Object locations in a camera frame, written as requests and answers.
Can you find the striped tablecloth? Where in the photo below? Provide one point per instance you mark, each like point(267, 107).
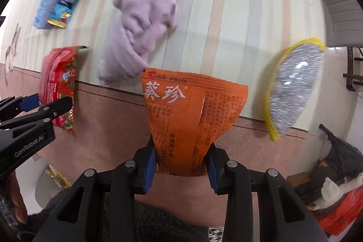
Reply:
point(235, 40)

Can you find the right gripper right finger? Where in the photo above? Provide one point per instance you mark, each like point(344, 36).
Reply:
point(282, 215)

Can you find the red plastic bag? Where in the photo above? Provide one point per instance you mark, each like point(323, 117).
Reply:
point(348, 210)

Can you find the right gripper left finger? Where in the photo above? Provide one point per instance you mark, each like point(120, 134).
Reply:
point(99, 199)

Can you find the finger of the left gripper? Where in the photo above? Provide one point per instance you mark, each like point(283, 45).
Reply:
point(50, 111)
point(12, 106)

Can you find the orange snack packet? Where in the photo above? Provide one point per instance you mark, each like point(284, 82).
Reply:
point(186, 113)

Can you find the red floral snack packet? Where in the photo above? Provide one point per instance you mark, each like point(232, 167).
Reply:
point(58, 74)

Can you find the white cat toy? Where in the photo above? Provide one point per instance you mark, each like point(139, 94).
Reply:
point(332, 193)

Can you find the yellow silver scrub sponge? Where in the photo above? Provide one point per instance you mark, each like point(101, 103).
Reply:
point(291, 85)

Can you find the purple fleece cloth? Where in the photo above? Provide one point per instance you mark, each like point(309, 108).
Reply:
point(132, 36)

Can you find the blue gold snack wrapper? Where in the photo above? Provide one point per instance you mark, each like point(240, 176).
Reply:
point(61, 13)

